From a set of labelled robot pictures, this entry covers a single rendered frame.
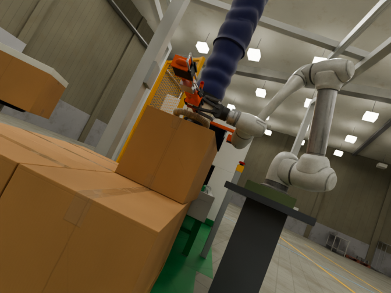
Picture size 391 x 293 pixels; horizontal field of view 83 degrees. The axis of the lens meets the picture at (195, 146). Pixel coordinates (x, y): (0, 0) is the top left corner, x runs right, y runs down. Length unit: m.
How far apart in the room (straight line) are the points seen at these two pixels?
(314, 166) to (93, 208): 1.13
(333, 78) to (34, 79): 2.11
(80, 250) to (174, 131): 0.73
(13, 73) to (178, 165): 1.61
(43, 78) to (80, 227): 1.73
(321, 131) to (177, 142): 0.80
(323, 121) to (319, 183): 0.35
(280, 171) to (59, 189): 1.20
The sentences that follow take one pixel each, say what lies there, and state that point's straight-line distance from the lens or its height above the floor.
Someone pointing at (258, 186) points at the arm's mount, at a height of 0.79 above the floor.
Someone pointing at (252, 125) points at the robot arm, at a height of 1.05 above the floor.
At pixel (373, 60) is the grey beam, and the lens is 4.00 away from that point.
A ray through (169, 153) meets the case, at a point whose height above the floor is 0.75.
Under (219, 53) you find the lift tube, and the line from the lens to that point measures 1.57.
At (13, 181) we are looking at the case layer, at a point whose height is 0.50.
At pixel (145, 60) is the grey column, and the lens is 2.96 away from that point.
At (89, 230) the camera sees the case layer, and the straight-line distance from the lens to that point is 0.61.
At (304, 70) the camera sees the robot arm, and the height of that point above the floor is 1.54.
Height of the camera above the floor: 0.69
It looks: 7 degrees up
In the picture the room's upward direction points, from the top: 24 degrees clockwise
